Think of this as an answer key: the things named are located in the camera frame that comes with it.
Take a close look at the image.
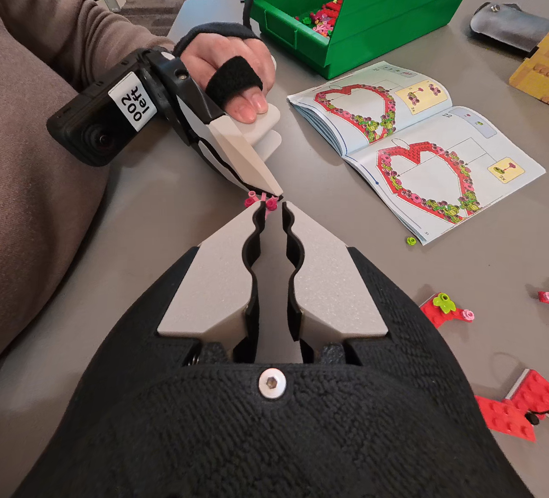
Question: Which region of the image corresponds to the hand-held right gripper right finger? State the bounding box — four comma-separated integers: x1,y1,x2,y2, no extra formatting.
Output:
281,201,389,363

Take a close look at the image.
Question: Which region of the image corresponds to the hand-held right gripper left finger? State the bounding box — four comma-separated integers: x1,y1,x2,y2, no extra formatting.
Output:
157,200,266,363

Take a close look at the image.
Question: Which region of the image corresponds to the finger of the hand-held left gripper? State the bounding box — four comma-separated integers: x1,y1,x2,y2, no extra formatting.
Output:
209,116,285,202
189,136,263,195

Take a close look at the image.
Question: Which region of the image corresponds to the pink lego flower stem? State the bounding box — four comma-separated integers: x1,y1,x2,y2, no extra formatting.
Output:
244,190,280,221

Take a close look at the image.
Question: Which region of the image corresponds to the person's left forearm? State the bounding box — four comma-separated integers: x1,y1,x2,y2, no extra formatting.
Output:
0,0,176,93

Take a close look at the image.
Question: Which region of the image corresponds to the red lego section with lime leaf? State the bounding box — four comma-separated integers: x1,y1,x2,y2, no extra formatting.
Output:
419,292,475,329

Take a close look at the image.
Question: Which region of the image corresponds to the pile of loose lego pieces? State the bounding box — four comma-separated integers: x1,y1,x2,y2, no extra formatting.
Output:
294,0,346,38

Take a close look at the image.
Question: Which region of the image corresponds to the lego instruction booklet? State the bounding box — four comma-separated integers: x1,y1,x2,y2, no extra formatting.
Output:
287,61,546,247

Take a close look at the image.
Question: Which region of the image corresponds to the yellow lego plate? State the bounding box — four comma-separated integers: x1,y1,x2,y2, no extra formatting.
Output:
509,33,549,105

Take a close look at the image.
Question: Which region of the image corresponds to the person's left hand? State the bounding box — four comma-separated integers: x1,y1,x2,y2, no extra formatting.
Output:
180,33,277,124

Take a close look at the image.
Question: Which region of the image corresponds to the person's torso in brown sweater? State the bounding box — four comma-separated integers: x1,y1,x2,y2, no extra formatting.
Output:
0,20,111,355

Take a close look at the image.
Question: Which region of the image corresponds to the green plastic bin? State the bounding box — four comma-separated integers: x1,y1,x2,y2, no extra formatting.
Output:
244,0,496,81

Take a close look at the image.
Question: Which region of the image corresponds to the grey fabric pouch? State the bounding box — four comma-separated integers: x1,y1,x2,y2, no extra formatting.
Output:
470,2,549,53

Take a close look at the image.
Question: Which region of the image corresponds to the red lego section with black string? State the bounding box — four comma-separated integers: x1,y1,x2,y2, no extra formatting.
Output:
474,369,549,443

